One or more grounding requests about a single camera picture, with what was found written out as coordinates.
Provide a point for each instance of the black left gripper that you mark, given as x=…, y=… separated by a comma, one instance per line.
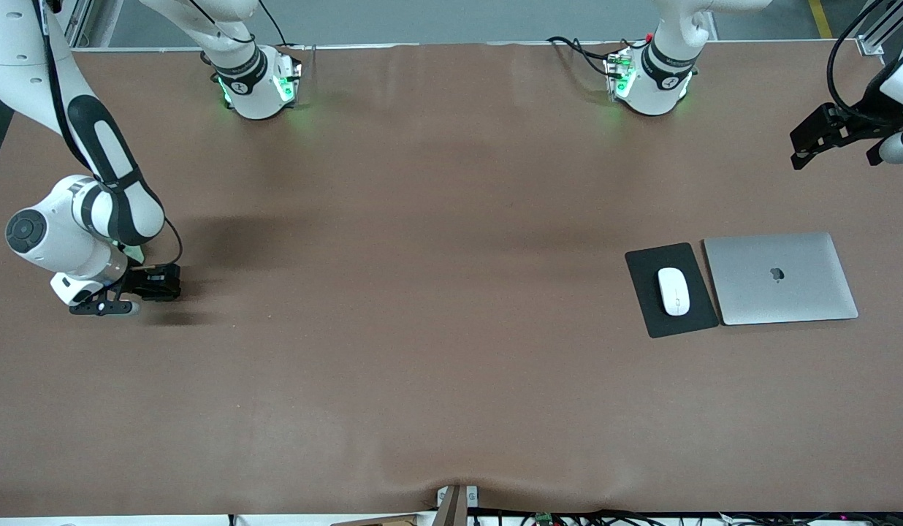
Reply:
x=863, y=121

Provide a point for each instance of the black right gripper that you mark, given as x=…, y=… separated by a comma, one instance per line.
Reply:
x=143, y=281

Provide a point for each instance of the white computer mouse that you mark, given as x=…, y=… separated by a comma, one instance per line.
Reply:
x=673, y=291

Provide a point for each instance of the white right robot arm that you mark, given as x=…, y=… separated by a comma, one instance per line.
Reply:
x=101, y=146

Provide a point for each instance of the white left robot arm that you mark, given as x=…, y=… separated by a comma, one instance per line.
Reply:
x=660, y=80

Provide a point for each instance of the black mouse pad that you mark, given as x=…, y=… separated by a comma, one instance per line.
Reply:
x=703, y=307

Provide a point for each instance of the green dinosaur plush toy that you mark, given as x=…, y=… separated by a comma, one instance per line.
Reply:
x=135, y=253

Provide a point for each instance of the silver laptop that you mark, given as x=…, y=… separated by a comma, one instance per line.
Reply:
x=780, y=281

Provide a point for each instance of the brown table cover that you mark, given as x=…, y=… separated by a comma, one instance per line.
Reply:
x=451, y=402

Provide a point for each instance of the aluminium frame profile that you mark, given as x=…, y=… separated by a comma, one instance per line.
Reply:
x=871, y=45
x=79, y=22

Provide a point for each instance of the brown post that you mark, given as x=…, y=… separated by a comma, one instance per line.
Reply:
x=451, y=511

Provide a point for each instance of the grey metal bracket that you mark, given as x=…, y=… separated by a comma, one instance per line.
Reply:
x=472, y=497

